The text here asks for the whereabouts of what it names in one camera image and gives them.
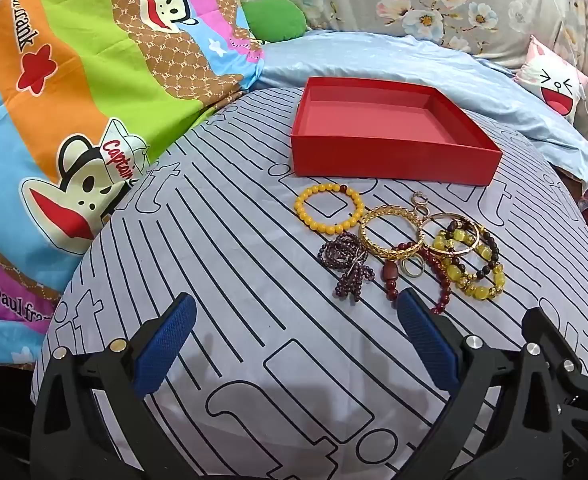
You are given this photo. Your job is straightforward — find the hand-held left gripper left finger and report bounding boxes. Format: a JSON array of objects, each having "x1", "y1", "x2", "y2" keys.
[{"x1": 30, "y1": 292, "x2": 198, "y2": 480}]

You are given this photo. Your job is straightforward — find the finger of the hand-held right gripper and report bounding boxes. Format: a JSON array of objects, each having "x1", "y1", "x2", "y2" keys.
[{"x1": 522, "y1": 305, "x2": 588, "y2": 406}]

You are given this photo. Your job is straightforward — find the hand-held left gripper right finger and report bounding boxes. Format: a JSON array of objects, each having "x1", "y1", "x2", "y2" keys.
[{"x1": 397, "y1": 287, "x2": 575, "y2": 480}]

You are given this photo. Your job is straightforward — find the chunky yellow bead bracelet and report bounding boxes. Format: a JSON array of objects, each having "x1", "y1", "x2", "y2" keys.
[{"x1": 431, "y1": 230, "x2": 508, "y2": 302}]

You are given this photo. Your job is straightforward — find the dark red bead bracelet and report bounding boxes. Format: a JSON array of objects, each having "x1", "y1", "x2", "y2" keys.
[{"x1": 381, "y1": 242, "x2": 455, "y2": 316}]

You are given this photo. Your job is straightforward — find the thin gold bangle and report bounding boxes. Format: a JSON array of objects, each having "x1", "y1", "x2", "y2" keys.
[{"x1": 420, "y1": 212, "x2": 481, "y2": 256}]

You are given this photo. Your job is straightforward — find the dark bead bracelet gold charm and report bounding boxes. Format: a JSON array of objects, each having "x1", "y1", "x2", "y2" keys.
[{"x1": 444, "y1": 217, "x2": 503, "y2": 281}]

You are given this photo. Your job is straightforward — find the purple bead bracelet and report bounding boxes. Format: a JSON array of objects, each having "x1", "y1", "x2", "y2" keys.
[{"x1": 317, "y1": 232, "x2": 376, "y2": 300}]

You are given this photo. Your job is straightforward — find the gold chain bangle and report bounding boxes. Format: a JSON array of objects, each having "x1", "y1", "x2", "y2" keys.
[{"x1": 358, "y1": 205, "x2": 425, "y2": 261}]

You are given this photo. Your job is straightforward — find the red cardboard box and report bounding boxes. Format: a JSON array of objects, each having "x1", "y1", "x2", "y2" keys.
[{"x1": 290, "y1": 77, "x2": 504, "y2": 187}]

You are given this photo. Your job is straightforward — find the grey striped bed sheet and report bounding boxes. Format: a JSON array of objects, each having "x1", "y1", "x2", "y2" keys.
[{"x1": 31, "y1": 87, "x2": 588, "y2": 480}]

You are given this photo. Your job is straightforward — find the small gold hoop earring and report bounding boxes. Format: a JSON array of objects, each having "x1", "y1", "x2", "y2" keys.
[{"x1": 409, "y1": 190, "x2": 431, "y2": 216}]

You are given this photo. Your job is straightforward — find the pink rabbit face cushion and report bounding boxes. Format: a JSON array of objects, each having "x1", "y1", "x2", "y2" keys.
[{"x1": 513, "y1": 35, "x2": 588, "y2": 124}]

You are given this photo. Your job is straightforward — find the cartoon monkey printed blanket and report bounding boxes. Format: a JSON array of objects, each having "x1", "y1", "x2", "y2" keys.
[{"x1": 0, "y1": 0, "x2": 268, "y2": 367}]

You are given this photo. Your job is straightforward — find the light blue quilt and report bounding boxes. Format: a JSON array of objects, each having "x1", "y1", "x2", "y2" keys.
[{"x1": 253, "y1": 29, "x2": 588, "y2": 182}]

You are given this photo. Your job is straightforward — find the green pillow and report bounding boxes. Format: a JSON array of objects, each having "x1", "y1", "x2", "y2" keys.
[{"x1": 241, "y1": 0, "x2": 308, "y2": 44}]

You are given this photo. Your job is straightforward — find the grey floral cover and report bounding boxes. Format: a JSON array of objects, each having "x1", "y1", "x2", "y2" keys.
[{"x1": 238, "y1": 0, "x2": 588, "y2": 70}]

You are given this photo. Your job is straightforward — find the gold finger ring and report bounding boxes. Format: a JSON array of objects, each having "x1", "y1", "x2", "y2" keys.
[{"x1": 399, "y1": 255, "x2": 428, "y2": 281}]

